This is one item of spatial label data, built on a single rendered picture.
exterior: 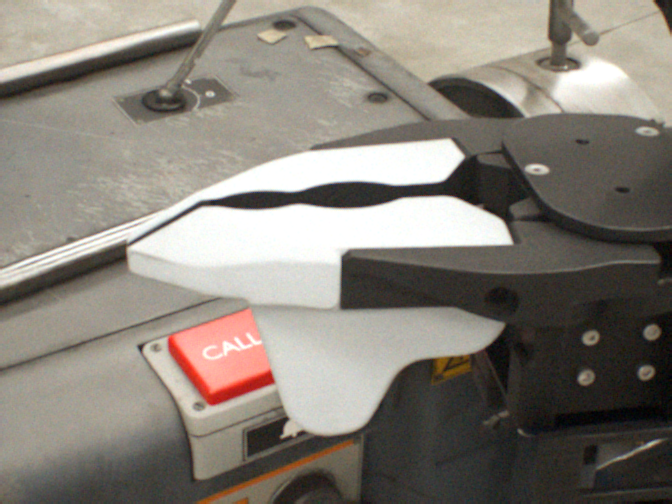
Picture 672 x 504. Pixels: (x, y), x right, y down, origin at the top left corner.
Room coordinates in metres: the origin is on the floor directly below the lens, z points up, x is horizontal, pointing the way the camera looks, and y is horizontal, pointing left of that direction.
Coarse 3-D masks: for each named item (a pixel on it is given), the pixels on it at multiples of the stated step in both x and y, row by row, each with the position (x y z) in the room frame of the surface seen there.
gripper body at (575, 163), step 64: (512, 128) 0.30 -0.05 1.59; (576, 128) 0.30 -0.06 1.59; (640, 128) 0.30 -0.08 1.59; (512, 192) 0.27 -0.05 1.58; (576, 192) 0.26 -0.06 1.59; (640, 192) 0.26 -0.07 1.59; (640, 320) 0.25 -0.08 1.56; (512, 384) 0.24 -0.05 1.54; (576, 384) 0.24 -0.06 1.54; (640, 384) 0.24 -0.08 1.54; (576, 448) 0.23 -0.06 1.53
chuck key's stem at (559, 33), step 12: (552, 0) 1.02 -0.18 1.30; (552, 12) 1.02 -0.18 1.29; (552, 24) 1.02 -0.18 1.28; (564, 24) 1.02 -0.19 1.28; (552, 36) 1.02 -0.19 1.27; (564, 36) 1.02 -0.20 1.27; (552, 48) 1.02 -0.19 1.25; (564, 48) 1.02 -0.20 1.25; (552, 60) 1.02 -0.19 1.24; (564, 60) 1.02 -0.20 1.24
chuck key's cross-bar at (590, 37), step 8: (560, 0) 1.00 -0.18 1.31; (568, 0) 1.00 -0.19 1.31; (560, 8) 0.99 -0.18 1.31; (568, 8) 0.96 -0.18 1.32; (560, 16) 0.97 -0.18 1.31; (568, 16) 0.92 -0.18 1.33; (576, 16) 0.90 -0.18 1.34; (568, 24) 0.90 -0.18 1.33; (576, 24) 0.86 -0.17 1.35; (584, 24) 0.84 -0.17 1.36; (576, 32) 0.84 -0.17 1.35; (584, 32) 0.81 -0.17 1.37; (592, 32) 0.80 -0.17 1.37; (584, 40) 0.80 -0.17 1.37; (592, 40) 0.80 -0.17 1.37
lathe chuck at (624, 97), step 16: (544, 48) 1.09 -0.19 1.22; (576, 48) 1.07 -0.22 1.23; (496, 64) 1.04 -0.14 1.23; (512, 64) 1.03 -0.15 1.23; (528, 64) 1.03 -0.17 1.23; (576, 64) 1.03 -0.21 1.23; (592, 64) 1.02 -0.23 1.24; (608, 64) 1.02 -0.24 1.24; (528, 80) 0.99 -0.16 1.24; (544, 80) 0.99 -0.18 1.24; (560, 80) 0.99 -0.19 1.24; (576, 80) 0.99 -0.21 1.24; (592, 80) 1.00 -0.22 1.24; (608, 80) 1.00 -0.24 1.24; (624, 80) 1.00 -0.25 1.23; (560, 96) 0.97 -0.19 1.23; (576, 96) 0.97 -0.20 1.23; (592, 96) 0.97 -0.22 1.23; (608, 96) 0.98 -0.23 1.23; (624, 96) 0.98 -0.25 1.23; (640, 96) 0.98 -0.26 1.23; (576, 112) 0.95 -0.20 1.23; (592, 112) 0.95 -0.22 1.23; (608, 112) 0.96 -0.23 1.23; (624, 112) 0.96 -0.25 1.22; (640, 112) 0.97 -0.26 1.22; (656, 112) 0.97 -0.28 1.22
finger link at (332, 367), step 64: (128, 256) 0.25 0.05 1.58; (192, 256) 0.24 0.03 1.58; (256, 256) 0.23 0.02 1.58; (320, 256) 0.23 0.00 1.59; (256, 320) 0.23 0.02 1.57; (320, 320) 0.24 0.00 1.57; (384, 320) 0.24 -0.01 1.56; (448, 320) 0.24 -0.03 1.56; (320, 384) 0.23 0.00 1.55; (384, 384) 0.24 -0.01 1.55
